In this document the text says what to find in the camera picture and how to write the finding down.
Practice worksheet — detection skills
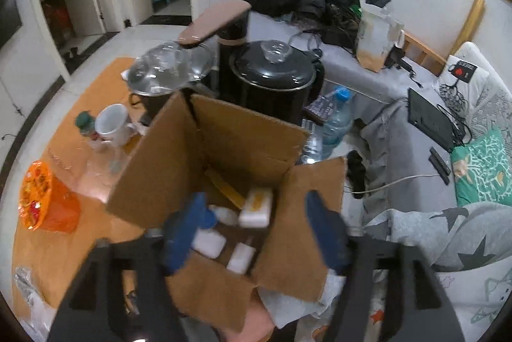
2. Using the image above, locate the clear plastic bag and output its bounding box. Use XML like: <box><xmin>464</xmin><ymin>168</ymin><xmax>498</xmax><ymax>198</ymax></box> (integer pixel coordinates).
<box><xmin>14</xmin><ymin>266</ymin><xmax>56</xmax><ymax>342</ymax></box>

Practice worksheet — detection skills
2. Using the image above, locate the orange instant noodle bowl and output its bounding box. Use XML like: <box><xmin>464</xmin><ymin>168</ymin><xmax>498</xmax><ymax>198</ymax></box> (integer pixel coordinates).
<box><xmin>18</xmin><ymin>160</ymin><xmax>81</xmax><ymax>233</ymax></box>

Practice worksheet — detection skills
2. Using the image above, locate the white paper bag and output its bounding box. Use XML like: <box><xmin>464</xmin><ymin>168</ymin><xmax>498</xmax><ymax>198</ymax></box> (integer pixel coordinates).
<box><xmin>356</xmin><ymin>0</ymin><xmax>405</xmax><ymax>72</ymax></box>

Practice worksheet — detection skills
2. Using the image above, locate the brown cardboard box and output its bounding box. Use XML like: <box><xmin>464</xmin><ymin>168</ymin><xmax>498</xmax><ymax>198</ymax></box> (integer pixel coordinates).
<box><xmin>107</xmin><ymin>93</ymin><xmax>346</xmax><ymax>331</ymax></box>

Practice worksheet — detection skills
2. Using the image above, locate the glass jar green lid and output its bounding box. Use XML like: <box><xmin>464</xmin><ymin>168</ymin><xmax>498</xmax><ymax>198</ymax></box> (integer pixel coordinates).
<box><xmin>75</xmin><ymin>111</ymin><xmax>98</xmax><ymax>141</ymax></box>

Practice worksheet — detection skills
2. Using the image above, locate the glass pot lid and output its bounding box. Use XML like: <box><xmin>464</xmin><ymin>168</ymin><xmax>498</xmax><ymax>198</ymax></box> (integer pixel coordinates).
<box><xmin>126</xmin><ymin>41</ymin><xmax>214</xmax><ymax>97</ymax></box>

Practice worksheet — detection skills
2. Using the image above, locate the black laptop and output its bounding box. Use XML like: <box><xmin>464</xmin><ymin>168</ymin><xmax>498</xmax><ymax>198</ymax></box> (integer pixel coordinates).
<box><xmin>408</xmin><ymin>88</ymin><xmax>454</xmax><ymax>152</ymax></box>

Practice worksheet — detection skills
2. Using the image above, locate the white and blue lens case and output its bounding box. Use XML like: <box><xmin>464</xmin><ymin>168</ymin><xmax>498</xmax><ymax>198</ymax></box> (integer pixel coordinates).
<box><xmin>192</xmin><ymin>205</ymin><xmax>238</xmax><ymax>260</ymax></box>

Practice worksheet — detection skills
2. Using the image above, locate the white rectangular plastic case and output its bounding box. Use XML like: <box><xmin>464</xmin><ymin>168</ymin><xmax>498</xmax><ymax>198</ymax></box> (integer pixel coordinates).
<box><xmin>238</xmin><ymin>187</ymin><xmax>273</xmax><ymax>229</ymax></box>

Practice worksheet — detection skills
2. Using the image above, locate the white ceramic mug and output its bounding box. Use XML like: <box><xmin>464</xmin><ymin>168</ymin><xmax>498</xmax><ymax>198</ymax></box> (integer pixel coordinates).
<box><xmin>95</xmin><ymin>103</ymin><xmax>137</xmax><ymax>147</ymax></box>

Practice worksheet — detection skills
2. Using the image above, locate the black rice cooker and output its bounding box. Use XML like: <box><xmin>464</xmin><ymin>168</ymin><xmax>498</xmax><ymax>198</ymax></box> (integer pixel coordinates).
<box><xmin>224</xmin><ymin>39</ymin><xmax>325</xmax><ymax>125</ymax></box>

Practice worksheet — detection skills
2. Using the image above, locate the clear wine glass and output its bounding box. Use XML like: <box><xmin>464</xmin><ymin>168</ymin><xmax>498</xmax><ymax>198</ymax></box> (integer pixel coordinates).
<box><xmin>87</xmin><ymin>140</ymin><xmax>128</xmax><ymax>176</ymax></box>

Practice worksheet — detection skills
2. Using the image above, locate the plastic water bottle blue cap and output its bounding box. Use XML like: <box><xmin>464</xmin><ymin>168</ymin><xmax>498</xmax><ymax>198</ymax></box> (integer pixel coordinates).
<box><xmin>322</xmin><ymin>86</ymin><xmax>353</xmax><ymax>160</ymax></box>

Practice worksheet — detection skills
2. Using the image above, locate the green patterned pillow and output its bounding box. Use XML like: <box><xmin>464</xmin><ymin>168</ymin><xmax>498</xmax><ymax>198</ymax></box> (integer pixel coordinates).
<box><xmin>450</xmin><ymin>129</ymin><xmax>511</xmax><ymax>207</ymax></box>

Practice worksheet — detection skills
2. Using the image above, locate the wall-mounted black television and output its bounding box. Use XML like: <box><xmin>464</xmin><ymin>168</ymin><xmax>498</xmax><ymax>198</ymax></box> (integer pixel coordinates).
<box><xmin>0</xmin><ymin>0</ymin><xmax>23</xmax><ymax>47</ymax></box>

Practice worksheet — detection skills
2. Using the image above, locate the black remote control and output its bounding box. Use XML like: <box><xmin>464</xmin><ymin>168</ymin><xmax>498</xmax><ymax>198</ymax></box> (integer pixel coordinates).
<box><xmin>429</xmin><ymin>147</ymin><xmax>451</xmax><ymax>185</ymax></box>

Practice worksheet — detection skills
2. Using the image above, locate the grey star blanket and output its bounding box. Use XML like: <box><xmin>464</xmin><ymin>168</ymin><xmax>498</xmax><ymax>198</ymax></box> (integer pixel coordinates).
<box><xmin>364</xmin><ymin>201</ymin><xmax>511</xmax><ymax>272</ymax></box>

